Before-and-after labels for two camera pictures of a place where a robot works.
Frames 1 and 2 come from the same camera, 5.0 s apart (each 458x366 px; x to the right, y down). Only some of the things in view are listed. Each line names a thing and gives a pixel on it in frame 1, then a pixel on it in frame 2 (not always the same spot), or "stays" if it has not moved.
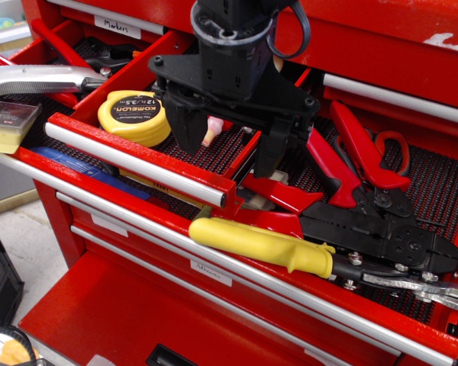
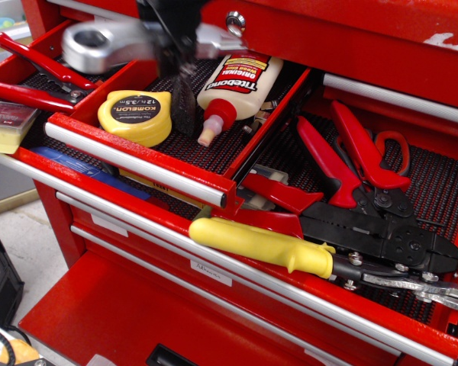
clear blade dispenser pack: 253,200 stays
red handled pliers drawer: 89,44 to 64,88
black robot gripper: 233,74 to 175,24
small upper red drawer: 122,114 stays
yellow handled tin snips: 296,253 stays
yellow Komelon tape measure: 136,117 stays
